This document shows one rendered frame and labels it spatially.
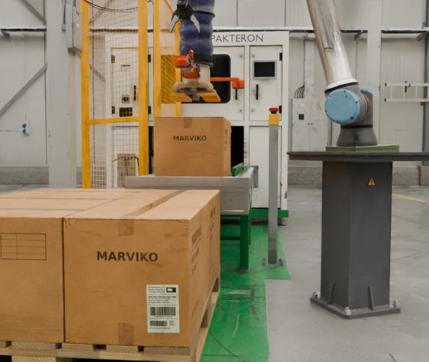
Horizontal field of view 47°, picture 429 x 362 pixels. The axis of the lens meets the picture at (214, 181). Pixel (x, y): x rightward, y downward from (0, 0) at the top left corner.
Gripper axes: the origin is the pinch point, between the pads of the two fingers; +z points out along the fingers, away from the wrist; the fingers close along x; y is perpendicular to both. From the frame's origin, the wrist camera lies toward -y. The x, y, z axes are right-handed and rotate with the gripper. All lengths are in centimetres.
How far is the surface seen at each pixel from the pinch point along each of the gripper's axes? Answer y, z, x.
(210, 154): 27, 62, -11
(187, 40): 50, -7, 5
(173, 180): 19, 77, 9
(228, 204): 19, 90, -22
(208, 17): 52, -21, -7
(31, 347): -108, 122, 32
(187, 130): 27, 48, 2
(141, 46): 95, -14, 45
